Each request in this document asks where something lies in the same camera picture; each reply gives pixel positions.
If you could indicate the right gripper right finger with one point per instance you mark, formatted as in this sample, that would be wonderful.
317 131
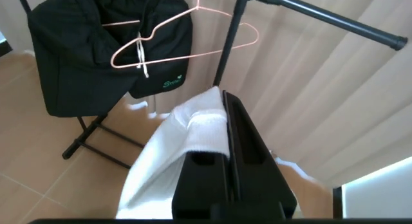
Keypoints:
257 185

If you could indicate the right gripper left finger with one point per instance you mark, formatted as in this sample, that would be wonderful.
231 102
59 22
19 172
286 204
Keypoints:
202 185

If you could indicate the white garment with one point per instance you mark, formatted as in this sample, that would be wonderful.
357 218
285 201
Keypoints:
167 146

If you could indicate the pink clothes hanger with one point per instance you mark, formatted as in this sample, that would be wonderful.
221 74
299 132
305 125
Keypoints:
167 21
122 23

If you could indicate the black shorts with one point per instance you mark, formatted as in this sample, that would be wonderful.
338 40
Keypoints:
74 72

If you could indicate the black clothes rack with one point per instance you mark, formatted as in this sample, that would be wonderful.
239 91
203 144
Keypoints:
322 14

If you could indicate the beige curtain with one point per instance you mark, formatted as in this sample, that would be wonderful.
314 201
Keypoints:
322 89

